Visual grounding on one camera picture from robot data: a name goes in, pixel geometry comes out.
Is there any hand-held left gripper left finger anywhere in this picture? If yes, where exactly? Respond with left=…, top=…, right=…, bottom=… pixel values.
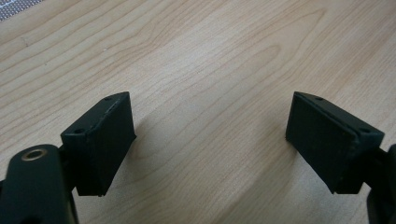
left=60, top=91, right=137, bottom=198

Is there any grey woven mat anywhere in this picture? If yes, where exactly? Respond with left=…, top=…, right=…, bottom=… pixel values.
left=0, top=0, right=45, bottom=22

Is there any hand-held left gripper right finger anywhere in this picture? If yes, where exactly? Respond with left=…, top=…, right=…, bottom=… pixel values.
left=285, top=91, right=386, bottom=195

